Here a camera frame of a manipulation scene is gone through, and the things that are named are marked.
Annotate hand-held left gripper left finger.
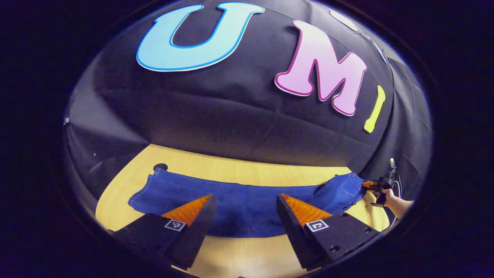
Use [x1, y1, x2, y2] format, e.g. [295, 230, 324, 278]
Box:
[112, 194, 218, 271]

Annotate black backdrop cloth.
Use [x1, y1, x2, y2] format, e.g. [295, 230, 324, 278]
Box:
[64, 0, 433, 201]

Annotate blue denim jeans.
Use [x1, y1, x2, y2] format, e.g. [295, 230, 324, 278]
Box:
[128, 167, 367, 239]

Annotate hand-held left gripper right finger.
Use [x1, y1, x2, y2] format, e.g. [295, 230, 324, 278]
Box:
[276, 193, 384, 271]

